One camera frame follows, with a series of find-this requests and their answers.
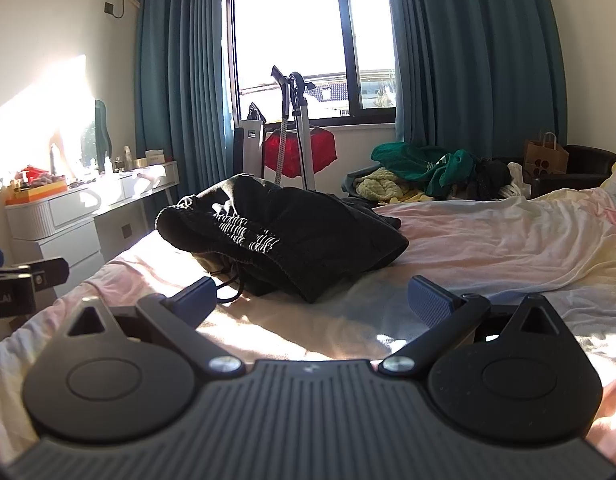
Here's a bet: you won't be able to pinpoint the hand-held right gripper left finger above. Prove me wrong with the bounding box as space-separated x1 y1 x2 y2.
65 276 247 376

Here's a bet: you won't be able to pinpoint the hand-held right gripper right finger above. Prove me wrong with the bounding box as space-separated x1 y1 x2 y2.
378 275 569 376

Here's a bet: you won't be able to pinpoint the black corduroy pants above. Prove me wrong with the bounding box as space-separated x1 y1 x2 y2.
156 173 409 305

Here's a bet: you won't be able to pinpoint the dark clothes pile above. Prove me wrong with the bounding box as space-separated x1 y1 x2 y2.
460 158 515 202

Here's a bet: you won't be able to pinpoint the white desk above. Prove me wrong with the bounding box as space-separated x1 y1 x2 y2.
5 192 107 302

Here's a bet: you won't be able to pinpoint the orange storage box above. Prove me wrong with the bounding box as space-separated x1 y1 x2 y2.
5 164 69 206

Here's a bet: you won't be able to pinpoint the white vanity table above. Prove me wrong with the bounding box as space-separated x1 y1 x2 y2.
94 160 181 262

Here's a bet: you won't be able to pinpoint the yellow garment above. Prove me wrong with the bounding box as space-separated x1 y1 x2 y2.
354 166 433 207

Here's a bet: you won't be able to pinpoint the white air purifier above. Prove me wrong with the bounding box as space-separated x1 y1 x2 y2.
233 119 267 179

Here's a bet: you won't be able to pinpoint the green-framed wavy mirror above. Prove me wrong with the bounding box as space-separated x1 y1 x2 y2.
92 99 113 172

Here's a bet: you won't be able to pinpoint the brown paper bag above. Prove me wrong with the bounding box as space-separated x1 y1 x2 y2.
523 131 570 187

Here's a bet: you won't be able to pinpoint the red bag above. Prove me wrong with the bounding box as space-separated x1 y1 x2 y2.
263 126 337 179

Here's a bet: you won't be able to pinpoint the garment steamer stand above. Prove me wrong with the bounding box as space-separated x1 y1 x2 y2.
270 65 319 192

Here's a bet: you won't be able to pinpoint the black armchair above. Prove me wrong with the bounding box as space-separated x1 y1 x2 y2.
529 144 616 199

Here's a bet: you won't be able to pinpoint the teal curtain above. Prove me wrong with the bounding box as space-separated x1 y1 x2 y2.
134 0 235 202
382 0 575 162

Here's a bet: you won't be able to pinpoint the black-framed window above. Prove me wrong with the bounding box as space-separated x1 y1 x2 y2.
226 0 405 129

